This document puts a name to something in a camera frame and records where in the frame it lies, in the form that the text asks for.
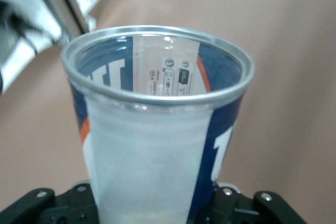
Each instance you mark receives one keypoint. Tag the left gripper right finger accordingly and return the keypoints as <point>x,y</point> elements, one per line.
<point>236,211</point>

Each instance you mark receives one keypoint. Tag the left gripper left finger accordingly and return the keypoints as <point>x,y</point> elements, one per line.
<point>60,208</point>

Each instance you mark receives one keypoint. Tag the brown table mat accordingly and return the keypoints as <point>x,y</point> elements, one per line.
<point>288,77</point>

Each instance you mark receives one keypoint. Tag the clear Wilson tennis ball can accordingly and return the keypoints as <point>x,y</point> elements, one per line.
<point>147,155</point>

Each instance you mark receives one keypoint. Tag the aluminium profile rail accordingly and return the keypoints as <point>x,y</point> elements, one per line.
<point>65,3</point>

